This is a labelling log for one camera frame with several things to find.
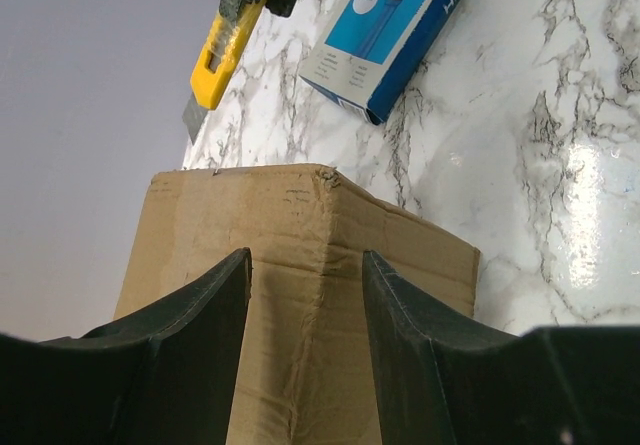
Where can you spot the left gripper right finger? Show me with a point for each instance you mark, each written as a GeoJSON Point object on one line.
{"type": "Point", "coordinates": [443, 378]}

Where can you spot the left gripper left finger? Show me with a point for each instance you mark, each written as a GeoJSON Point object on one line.
{"type": "Point", "coordinates": [164, 374]}

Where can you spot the yellow utility knife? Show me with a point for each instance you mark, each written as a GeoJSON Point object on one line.
{"type": "Point", "coordinates": [220, 55]}

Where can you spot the brown cardboard express box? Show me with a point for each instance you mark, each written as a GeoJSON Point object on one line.
{"type": "Point", "coordinates": [305, 373]}

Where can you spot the blue white product box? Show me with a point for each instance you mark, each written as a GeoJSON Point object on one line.
{"type": "Point", "coordinates": [369, 51]}

